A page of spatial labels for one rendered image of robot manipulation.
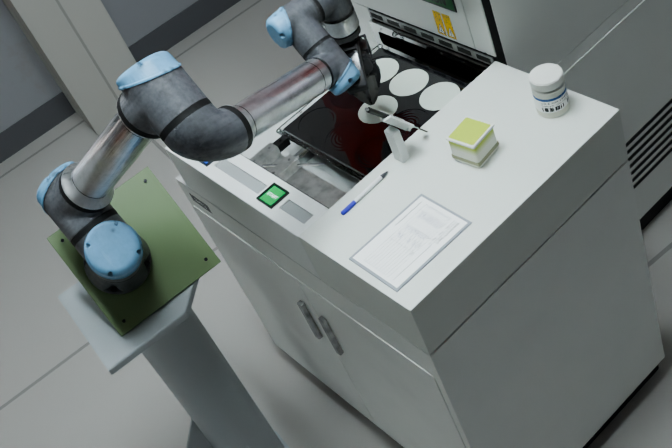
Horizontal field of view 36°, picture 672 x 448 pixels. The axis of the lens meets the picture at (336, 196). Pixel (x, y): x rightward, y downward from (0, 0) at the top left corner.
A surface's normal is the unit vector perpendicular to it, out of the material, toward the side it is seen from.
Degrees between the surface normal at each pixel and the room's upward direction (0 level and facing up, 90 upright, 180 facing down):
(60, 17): 90
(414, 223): 0
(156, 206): 44
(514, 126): 0
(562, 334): 90
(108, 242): 51
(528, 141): 0
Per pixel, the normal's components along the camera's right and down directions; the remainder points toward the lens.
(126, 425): -0.32, -0.68
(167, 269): 0.16, -0.18
